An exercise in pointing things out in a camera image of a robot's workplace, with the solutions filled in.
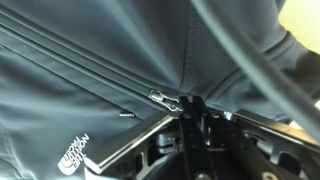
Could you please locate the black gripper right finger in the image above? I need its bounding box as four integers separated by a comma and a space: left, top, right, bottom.
192, 95, 320, 180

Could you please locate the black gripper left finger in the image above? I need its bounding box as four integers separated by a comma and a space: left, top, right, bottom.
83, 95, 216, 180

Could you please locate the silver zipper pull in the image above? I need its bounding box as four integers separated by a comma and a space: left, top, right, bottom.
147, 89, 185, 113

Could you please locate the black zip vest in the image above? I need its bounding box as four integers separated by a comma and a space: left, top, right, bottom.
0, 0, 320, 180

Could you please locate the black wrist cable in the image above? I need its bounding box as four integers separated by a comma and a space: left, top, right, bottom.
189, 0, 320, 143

